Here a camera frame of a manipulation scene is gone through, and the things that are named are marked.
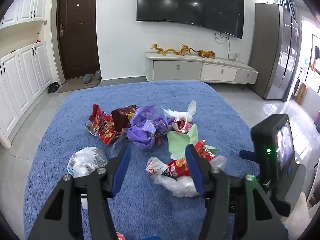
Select red orange chip bag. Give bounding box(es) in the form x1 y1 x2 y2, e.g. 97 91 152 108
145 140 220 179

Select red snack wrapper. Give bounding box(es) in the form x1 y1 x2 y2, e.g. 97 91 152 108
85 104 118 145

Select white tissue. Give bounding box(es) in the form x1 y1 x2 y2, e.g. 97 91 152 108
162 100 197 122

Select dark brown snack bag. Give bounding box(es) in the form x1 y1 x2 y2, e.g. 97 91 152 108
111 105 137 132

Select purple plastic bag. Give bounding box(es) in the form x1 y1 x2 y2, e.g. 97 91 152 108
126 106 174 150

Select clear plastic bag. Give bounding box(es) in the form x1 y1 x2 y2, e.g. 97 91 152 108
149 155 227 198

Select white silver printed bag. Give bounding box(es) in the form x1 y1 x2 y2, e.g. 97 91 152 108
67 147 107 178

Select blue fluffy blanket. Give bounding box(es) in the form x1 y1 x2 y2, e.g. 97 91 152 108
23 81 259 239

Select light green paper sheet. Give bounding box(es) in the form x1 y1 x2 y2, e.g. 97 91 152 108
166 123 220 160

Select red white small wrapper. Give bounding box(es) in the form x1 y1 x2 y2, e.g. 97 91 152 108
171 117 193 134

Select cardboard box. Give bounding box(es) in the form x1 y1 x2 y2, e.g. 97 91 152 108
295 82 308 105

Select black shoes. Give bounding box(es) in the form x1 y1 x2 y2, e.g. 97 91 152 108
47 82 60 94

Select washing machine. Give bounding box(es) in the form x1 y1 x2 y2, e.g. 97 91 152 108
290 66 309 100

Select brown door mat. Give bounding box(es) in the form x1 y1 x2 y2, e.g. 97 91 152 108
57 76 101 93

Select grey slippers pair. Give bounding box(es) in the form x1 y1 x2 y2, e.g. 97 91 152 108
82 70 101 84

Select grey steel refrigerator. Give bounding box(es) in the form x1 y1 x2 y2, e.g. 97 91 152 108
249 3 299 102

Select white grey TV cabinet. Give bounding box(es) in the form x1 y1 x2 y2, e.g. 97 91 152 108
146 53 258 85

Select golden tiger figurine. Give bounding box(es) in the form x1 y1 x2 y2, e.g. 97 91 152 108
196 50 215 59

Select golden dragon figurine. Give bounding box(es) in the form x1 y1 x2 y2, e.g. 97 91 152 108
150 43 197 56

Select dark brown entrance door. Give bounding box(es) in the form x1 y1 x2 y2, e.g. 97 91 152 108
57 0 100 80

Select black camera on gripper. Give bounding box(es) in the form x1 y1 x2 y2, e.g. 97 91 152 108
251 114 295 186

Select black wall television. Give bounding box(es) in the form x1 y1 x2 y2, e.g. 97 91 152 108
136 0 244 38

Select white upper wall cabinets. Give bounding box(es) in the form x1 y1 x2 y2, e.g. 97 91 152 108
1 0 46 29

